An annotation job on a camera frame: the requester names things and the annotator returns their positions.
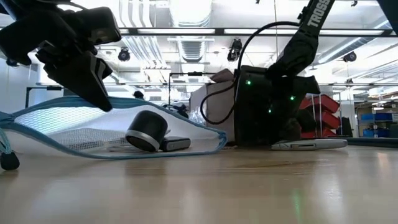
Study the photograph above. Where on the dark grey rectangular device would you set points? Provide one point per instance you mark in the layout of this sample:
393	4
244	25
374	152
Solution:
175	143

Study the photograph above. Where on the shelf with blue bins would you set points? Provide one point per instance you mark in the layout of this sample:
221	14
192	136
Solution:
384	117

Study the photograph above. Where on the black metal stand frame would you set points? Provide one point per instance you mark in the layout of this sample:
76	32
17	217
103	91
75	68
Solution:
46	88

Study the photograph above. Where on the white mesh bag blue trim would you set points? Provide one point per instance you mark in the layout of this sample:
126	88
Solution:
62	119

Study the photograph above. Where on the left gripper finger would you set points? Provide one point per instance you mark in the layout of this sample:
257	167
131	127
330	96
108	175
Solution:
77	81

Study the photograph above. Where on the silver utility knife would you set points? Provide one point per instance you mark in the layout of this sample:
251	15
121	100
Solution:
311	144

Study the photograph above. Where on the large silver ceiling duct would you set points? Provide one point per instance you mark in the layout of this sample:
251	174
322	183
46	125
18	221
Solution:
357	42

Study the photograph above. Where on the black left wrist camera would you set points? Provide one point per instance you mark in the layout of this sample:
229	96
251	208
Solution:
99	26

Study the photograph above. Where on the linear ceiling light strip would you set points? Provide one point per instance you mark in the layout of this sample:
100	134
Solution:
177	31

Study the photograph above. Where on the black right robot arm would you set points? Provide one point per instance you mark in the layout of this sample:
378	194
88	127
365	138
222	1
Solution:
298	53

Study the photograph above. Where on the black background station frame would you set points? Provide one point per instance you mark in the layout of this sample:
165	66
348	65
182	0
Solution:
195	74

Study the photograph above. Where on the red bin rack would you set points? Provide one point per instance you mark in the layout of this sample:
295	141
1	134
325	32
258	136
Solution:
328	119

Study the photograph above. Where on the black ceiling-mounted device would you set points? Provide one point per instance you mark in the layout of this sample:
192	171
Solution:
124	55
234	51
350	56
12	62

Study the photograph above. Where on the black cylinder silver band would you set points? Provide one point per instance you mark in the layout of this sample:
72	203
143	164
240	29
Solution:
146	127

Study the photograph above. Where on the black background robot arm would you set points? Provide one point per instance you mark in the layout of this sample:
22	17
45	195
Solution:
177	109

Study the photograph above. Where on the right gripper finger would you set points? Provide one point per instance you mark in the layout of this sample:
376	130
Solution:
303	123

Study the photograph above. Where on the brown cardboard box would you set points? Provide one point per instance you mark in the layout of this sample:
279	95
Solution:
217	109

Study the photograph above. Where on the ribbed ventilation duct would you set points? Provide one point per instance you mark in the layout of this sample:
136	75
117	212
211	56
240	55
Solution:
192	51

